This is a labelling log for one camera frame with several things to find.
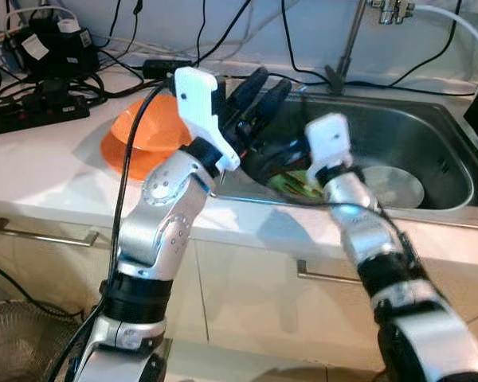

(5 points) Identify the white kitchen cabinet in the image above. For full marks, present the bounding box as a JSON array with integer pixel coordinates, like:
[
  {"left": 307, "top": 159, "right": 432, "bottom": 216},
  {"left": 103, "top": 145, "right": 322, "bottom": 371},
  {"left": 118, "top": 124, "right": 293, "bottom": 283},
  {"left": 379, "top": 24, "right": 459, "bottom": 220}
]
[{"left": 0, "top": 199, "right": 478, "bottom": 375}]

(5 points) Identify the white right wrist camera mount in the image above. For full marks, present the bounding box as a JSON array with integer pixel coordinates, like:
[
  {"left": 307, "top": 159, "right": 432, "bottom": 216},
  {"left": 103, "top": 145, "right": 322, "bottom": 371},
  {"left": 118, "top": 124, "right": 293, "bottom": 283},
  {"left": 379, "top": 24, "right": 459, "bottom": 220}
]
[{"left": 304, "top": 113, "right": 355, "bottom": 184}]

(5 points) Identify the tangled thin black cable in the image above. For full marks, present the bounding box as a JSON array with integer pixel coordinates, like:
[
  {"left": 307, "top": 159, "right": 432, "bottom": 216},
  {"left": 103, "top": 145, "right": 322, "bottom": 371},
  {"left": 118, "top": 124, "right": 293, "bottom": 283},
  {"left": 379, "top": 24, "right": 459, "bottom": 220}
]
[{"left": 97, "top": 0, "right": 140, "bottom": 53}]

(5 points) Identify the stainless steel sink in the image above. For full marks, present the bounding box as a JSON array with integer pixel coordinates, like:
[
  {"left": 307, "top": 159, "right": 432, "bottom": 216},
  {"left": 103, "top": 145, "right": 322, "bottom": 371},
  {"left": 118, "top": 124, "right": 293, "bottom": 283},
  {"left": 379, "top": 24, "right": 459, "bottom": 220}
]
[{"left": 211, "top": 86, "right": 478, "bottom": 212}]

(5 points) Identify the thick black cable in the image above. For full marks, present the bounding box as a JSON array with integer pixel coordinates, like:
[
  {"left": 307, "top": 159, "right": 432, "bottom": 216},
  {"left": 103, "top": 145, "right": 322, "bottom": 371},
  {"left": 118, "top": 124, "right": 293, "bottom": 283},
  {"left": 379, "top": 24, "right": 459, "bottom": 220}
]
[
  {"left": 280, "top": 0, "right": 333, "bottom": 84},
  {"left": 193, "top": 0, "right": 254, "bottom": 66}
]

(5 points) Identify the orange plastic bowl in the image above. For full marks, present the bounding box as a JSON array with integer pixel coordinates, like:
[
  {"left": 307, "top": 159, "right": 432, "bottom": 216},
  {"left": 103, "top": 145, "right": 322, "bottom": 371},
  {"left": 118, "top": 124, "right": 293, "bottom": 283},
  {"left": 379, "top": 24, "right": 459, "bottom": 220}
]
[{"left": 100, "top": 94, "right": 198, "bottom": 181}]

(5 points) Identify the black power strip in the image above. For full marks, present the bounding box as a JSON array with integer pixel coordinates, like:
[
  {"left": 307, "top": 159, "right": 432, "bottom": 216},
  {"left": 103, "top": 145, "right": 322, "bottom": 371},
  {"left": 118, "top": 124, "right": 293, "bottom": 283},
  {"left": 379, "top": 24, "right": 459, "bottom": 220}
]
[{"left": 0, "top": 99, "right": 91, "bottom": 138}]

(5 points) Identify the black charger box white label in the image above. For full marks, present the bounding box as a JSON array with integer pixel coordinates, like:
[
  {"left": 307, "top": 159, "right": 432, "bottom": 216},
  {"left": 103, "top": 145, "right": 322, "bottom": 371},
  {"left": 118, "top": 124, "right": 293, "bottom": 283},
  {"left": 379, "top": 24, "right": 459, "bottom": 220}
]
[{"left": 0, "top": 18, "right": 100, "bottom": 80}]

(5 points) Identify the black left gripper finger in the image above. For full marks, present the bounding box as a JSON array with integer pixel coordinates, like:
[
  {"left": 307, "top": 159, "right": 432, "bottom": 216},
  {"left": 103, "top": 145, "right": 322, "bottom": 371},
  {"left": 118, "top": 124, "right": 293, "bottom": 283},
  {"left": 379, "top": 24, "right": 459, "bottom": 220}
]
[
  {"left": 228, "top": 66, "right": 271, "bottom": 114},
  {"left": 249, "top": 77, "right": 294, "bottom": 139}
]

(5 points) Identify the black power adapter brick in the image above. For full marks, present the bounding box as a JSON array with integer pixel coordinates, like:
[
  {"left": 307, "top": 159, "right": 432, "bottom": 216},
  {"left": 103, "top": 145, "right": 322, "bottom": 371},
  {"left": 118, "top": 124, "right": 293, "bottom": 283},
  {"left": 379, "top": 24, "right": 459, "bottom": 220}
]
[{"left": 142, "top": 58, "right": 194, "bottom": 79}]

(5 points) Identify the white ceramic bowl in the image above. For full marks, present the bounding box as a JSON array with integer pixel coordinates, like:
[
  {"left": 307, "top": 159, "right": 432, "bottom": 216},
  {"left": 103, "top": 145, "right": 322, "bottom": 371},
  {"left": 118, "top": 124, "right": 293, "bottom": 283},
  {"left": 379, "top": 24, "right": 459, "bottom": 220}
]
[{"left": 358, "top": 165, "right": 425, "bottom": 209}]

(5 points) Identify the silver cabinet handle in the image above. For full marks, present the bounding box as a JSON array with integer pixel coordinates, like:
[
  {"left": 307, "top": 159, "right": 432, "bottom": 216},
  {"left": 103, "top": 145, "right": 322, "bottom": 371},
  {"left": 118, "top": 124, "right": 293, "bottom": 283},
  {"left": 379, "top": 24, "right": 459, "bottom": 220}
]
[
  {"left": 296, "top": 259, "right": 359, "bottom": 285},
  {"left": 0, "top": 218, "right": 100, "bottom": 248}
]

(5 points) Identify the green plate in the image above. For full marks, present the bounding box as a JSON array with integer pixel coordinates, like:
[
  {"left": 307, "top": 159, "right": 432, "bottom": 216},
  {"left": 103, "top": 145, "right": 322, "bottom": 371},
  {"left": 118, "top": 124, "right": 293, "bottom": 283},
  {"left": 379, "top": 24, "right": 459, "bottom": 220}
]
[{"left": 269, "top": 169, "right": 326, "bottom": 200}]

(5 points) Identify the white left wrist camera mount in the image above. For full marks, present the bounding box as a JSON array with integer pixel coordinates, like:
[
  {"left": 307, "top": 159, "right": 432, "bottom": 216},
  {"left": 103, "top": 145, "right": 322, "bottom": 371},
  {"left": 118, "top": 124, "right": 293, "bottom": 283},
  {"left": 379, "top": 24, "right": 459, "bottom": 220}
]
[{"left": 173, "top": 67, "right": 242, "bottom": 173}]

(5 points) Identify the small white plug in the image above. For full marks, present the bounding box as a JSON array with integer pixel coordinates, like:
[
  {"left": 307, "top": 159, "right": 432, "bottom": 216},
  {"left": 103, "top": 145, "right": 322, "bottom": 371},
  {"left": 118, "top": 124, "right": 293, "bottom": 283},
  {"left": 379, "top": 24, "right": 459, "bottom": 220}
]
[{"left": 56, "top": 18, "right": 82, "bottom": 34}]

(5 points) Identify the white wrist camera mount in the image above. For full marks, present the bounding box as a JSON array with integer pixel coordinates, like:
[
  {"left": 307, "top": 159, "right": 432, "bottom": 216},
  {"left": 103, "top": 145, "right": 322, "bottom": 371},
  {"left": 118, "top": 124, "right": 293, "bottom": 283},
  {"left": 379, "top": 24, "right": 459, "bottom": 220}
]
[
  {"left": 173, "top": 67, "right": 242, "bottom": 173},
  {"left": 304, "top": 113, "right": 355, "bottom": 184}
]

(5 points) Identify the white water hose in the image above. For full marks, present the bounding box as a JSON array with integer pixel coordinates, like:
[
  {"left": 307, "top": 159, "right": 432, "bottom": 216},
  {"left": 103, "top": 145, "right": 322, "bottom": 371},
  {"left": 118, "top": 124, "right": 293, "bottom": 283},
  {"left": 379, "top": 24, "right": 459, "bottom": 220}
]
[{"left": 413, "top": 4, "right": 478, "bottom": 148}]

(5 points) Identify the black plug block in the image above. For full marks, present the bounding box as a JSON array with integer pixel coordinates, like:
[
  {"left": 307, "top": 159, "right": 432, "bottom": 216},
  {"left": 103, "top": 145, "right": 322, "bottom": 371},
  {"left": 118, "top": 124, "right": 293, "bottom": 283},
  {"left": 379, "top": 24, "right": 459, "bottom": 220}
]
[{"left": 33, "top": 78, "right": 84, "bottom": 104}]

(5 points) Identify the chrome faucet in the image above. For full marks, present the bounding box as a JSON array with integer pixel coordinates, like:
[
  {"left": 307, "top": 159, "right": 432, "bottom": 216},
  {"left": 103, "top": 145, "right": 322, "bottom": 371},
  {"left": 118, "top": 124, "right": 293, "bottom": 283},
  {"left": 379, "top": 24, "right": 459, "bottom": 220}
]
[{"left": 323, "top": 0, "right": 415, "bottom": 96}]

